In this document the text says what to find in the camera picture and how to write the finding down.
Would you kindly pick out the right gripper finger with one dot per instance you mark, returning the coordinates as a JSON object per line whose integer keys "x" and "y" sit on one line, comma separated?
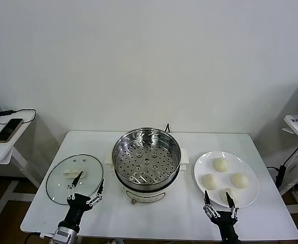
{"x": 233, "y": 209}
{"x": 209, "y": 208}

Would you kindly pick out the stainless steel steamer basket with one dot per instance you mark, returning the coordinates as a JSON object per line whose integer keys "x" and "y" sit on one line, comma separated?
{"x": 146, "y": 152}

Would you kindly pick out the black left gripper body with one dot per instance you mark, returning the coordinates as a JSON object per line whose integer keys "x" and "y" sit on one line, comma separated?
{"x": 76, "y": 203}

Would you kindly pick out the white steamed baozi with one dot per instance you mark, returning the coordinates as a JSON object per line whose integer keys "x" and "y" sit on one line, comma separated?
{"x": 221, "y": 164}
{"x": 210, "y": 181}
{"x": 239, "y": 180}
{"x": 234, "y": 197}

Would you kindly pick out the white round plate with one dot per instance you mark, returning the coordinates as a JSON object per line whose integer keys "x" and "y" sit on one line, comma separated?
{"x": 248, "y": 167}

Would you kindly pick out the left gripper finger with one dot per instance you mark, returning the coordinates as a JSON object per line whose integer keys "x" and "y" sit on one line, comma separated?
{"x": 72, "y": 188}
{"x": 98, "y": 195}

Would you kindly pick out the white electric cooker pot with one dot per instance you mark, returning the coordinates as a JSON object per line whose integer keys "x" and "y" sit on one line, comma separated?
{"x": 144, "y": 195}

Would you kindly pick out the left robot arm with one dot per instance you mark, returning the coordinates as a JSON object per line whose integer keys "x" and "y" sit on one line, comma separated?
{"x": 62, "y": 241}

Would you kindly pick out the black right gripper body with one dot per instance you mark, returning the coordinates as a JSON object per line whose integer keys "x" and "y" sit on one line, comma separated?
{"x": 226, "y": 223}

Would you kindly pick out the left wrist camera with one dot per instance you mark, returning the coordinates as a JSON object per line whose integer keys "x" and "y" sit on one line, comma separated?
{"x": 65, "y": 232}

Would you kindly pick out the black smartphone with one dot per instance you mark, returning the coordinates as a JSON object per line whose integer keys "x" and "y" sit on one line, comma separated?
{"x": 7, "y": 130}

